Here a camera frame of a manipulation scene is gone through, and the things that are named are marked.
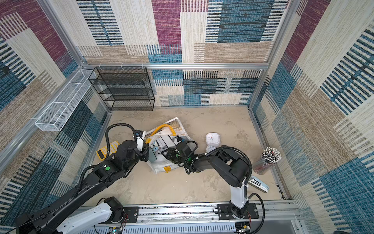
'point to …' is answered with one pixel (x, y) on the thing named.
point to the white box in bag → (164, 142)
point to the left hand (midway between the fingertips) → (148, 144)
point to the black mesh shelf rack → (123, 88)
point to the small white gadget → (209, 148)
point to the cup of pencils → (270, 156)
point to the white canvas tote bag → (173, 127)
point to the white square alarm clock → (213, 139)
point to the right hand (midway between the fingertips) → (164, 155)
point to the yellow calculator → (102, 153)
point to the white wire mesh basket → (52, 117)
